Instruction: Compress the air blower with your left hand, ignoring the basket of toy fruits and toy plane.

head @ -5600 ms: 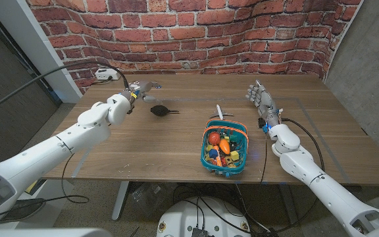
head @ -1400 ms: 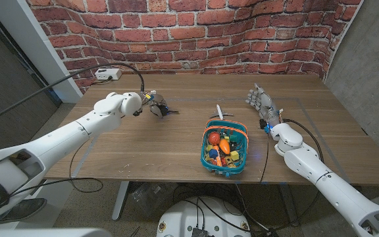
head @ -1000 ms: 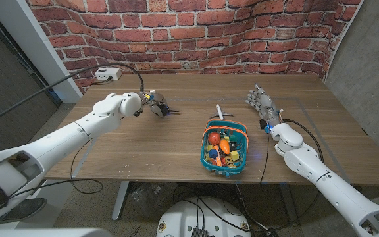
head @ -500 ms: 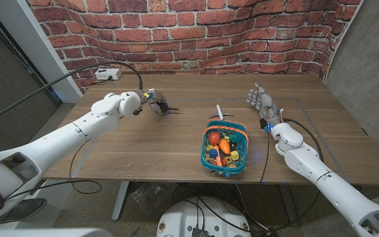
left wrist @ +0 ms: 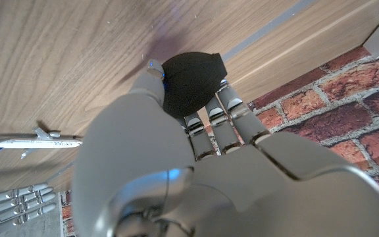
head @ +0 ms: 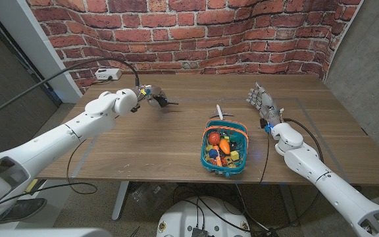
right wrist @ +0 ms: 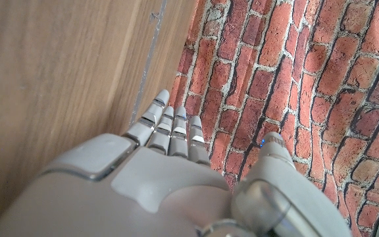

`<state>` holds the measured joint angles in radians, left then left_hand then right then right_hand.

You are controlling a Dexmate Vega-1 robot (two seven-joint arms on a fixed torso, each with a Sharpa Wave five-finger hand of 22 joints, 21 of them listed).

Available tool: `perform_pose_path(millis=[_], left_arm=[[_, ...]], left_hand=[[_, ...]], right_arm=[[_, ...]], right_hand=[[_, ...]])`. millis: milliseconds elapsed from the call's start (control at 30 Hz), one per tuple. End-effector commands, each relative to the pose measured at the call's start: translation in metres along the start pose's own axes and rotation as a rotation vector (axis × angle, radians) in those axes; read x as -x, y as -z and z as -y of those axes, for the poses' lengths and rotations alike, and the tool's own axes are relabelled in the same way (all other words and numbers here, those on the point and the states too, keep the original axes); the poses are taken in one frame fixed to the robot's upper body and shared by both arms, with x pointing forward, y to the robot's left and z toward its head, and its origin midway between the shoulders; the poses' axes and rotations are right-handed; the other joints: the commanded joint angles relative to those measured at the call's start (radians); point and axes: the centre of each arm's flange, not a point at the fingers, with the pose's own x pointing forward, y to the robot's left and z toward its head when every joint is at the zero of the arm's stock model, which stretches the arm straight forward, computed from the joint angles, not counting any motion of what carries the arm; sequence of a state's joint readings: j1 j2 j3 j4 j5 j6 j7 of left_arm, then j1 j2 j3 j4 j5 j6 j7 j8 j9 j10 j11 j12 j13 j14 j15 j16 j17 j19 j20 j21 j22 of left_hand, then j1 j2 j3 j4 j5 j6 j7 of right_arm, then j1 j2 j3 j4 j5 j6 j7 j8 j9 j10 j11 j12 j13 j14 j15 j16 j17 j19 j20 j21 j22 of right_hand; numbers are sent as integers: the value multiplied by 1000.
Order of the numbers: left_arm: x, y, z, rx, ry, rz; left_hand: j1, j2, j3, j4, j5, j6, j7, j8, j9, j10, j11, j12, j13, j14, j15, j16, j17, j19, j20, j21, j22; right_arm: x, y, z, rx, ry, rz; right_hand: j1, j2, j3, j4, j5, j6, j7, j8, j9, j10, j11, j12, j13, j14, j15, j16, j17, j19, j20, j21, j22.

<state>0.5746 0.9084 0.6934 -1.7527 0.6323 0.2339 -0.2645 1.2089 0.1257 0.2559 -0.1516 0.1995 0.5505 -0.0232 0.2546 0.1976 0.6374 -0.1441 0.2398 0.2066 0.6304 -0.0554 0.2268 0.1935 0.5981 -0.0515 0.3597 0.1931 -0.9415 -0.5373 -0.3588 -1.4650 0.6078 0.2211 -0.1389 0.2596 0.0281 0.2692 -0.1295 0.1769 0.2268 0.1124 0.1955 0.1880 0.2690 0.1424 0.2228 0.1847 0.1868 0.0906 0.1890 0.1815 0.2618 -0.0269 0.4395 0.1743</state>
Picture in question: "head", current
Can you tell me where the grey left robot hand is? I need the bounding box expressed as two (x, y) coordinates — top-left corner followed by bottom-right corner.
(139, 84), (170, 111)

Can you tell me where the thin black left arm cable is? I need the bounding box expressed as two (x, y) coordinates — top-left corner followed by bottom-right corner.
(0, 140), (99, 208)

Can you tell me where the white toy plane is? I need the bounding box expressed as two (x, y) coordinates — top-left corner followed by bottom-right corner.
(209, 104), (235, 120)

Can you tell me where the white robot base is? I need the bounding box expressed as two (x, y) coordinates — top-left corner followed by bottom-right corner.
(156, 196), (252, 237)

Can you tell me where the yellow foot pedal box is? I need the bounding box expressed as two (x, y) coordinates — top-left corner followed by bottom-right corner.
(24, 178), (45, 195)

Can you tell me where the white robot torso edge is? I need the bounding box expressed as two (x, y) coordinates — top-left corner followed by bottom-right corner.
(0, 228), (113, 237)

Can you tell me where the grey metal table leg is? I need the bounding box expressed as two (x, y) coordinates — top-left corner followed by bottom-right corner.
(278, 184), (301, 228)
(111, 180), (130, 221)

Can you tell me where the orange toy carrot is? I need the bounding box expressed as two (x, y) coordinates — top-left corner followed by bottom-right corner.
(218, 138), (232, 155)

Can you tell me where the teal basket with orange handles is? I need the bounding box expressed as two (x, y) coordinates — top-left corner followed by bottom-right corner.
(200, 118), (249, 178)

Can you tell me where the black rubber air blower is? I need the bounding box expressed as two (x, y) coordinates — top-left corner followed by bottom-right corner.
(156, 95), (180, 110)

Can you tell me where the clear plastic bag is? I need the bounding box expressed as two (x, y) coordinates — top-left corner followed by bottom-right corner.
(132, 182), (177, 215)

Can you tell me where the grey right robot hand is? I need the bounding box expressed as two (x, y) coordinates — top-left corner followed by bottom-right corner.
(245, 81), (282, 128)

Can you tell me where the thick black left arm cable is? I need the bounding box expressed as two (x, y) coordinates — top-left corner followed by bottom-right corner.
(0, 57), (140, 125)

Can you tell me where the black shoe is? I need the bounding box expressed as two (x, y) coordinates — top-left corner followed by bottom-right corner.
(0, 197), (48, 223)

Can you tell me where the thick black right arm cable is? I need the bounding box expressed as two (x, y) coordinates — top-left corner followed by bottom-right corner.
(283, 117), (324, 164)

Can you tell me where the black floor cable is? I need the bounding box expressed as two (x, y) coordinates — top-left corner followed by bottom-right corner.
(172, 183), (276, 237)

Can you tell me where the white door frame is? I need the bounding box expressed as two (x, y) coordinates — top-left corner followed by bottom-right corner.
(0, 0), (84, 103)

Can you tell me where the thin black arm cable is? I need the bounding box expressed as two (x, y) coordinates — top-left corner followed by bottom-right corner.
(259, 130), (271, 184)
(0, 140), (99, 208)

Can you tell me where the black power strip cable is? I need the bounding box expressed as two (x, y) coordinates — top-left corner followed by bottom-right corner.
(90, 76), (114, 86)

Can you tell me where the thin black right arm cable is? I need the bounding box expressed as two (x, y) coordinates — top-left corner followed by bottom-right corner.
(259, 130), (271, 184)

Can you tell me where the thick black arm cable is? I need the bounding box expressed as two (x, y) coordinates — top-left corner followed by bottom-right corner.
(0, 57), (140, 125)
(283, 117), (324, 164)

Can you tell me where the white power strip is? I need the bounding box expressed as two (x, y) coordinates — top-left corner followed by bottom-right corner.
(94, 67), (122, 81)

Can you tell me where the red toy tomato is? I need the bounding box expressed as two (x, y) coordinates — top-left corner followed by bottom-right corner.
(208, 132), (222, 146)

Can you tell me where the red brick printed backdrop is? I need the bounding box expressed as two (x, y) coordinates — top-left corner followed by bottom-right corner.
(26, 0), (363, 95)

